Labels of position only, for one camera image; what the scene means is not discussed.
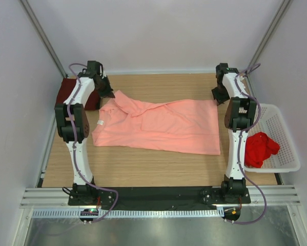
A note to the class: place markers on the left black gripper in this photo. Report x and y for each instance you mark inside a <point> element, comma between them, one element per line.
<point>108,92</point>

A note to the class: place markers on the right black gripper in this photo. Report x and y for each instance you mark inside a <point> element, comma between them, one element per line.
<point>219,99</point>

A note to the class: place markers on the white slotted cable duct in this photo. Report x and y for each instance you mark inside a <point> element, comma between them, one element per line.
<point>91,214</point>

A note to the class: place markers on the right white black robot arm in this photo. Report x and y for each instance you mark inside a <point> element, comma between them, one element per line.
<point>239,118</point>

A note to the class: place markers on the folded dark red t-shirt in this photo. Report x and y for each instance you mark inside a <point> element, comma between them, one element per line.
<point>67,86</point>

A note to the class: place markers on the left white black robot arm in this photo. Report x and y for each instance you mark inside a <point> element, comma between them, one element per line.
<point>73,127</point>

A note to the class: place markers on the white plastic basket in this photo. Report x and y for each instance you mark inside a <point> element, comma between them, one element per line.
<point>272,124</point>

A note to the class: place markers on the pink t-shirt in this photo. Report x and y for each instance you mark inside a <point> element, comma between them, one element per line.
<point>184,126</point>

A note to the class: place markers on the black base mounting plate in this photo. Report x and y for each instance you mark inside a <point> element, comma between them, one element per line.
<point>154,198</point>

